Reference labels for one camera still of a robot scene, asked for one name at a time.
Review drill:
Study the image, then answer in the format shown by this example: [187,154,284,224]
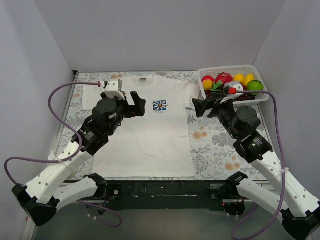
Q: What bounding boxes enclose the purple toy grapes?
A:
[205,83,256,102]

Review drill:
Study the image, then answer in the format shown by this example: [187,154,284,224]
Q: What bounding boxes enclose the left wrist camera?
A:
[98,78,125,101]

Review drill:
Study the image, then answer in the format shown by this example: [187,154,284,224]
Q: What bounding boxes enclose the green toy watermelon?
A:
[246,80,264,91]

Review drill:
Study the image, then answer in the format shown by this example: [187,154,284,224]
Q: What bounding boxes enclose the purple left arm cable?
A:
[3,81,123,228]

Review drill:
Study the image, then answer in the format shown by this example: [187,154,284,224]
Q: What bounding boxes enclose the white t-shirt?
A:
[92,74,201,178]

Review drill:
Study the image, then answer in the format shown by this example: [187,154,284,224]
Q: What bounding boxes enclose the red dragon fruit toy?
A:
[215,72,233,84]

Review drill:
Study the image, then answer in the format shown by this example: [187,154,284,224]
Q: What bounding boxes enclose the white plastic basket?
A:
[198,65,267,98]

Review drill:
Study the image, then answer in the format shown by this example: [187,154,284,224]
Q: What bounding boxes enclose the beige lotion pump bottle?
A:
[47,154,56,161]

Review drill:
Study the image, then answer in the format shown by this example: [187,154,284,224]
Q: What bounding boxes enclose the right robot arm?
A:
[192,94,320,240]

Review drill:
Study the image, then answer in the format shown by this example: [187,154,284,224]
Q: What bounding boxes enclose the yellow toy lemon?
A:
[233,73,245,83]

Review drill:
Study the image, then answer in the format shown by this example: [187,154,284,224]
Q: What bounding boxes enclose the yellow toy mango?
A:
[243,73,255,86]

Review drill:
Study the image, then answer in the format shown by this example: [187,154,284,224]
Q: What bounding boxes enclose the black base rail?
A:
[105,180,247,215]

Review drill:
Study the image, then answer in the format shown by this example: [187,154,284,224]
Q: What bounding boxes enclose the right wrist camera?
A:
[220,81,244,104]

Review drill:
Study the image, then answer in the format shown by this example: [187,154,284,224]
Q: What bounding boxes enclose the red yellow toy apple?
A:
[201,75,215,91]

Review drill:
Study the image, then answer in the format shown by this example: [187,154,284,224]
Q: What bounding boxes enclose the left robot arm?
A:
[12,91,146,227]

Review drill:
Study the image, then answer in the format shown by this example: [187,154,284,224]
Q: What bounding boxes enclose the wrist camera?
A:
[98,78,125,101]
[220,81,244,104]

